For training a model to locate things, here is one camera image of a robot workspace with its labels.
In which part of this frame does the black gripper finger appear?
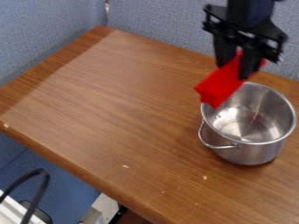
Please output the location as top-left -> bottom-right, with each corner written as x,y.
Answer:
237,44 -> 263,80
213,35 -> 237,67

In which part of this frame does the white table bracket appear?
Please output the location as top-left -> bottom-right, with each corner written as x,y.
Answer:
78,193 -> 119,224

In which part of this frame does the red rectangular block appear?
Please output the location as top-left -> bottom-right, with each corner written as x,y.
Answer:
193,49 -> 268,110

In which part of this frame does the stainless steel pot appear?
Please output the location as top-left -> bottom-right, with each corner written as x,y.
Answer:
199,82 -> 296,165

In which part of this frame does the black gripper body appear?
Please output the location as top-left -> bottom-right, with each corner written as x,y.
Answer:
203,0 -> 288,62

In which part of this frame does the white ridged object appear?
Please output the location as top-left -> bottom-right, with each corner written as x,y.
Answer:
0,196 -> 52,224

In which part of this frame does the black cable loop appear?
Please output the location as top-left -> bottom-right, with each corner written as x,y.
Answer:
0,167 -> 52,224

